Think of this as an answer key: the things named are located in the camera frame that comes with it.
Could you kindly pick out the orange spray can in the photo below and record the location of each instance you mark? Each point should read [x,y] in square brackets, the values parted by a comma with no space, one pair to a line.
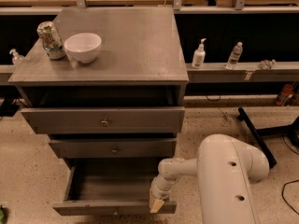
[284,94]

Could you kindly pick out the green labelled drink can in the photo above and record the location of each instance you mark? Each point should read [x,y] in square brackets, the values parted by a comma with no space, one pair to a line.
[51,41]

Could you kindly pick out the grey middle drawer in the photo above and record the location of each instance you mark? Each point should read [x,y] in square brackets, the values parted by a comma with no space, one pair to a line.
[113,148]

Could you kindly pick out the grey top drawer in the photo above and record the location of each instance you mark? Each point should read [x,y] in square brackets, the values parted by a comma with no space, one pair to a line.
[105,120]

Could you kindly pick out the yellow foam padded gripper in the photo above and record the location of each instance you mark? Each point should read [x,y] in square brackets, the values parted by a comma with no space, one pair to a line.
[161,189]

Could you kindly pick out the clear pump sanitizer bottle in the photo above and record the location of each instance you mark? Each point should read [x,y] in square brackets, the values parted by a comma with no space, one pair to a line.
[16,57]

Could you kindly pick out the green object at floor edge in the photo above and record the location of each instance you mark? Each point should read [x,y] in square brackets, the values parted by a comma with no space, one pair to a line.
[2,215]

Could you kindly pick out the white pump lotion bottle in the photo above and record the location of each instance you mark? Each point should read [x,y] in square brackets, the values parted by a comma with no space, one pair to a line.
[199,55]

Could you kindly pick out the grey wooden drawer cabinet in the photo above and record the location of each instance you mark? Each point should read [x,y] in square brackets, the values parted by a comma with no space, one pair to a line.
[140,64]

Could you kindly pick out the grey drawer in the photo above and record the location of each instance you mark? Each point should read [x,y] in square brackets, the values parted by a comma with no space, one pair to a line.
[105,120]
[113,148]
[108,186]

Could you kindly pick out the black stand base leg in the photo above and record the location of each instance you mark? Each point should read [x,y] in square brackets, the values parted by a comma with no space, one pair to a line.
[266,151]

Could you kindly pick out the white ceramic bowl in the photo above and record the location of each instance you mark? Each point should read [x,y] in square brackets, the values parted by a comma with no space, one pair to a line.
[83,47]

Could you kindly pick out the clear plastic water bottle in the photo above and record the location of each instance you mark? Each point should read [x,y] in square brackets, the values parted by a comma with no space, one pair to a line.
[234,56]

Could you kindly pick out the crumpled clear plastic wrap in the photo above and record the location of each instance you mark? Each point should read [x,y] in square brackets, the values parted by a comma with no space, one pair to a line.
[267,64]

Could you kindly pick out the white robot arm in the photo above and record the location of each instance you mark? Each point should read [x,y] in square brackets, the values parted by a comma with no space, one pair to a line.
[225,168]

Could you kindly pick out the grey bottom drawer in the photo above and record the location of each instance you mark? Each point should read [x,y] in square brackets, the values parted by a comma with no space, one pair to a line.
[108,186]

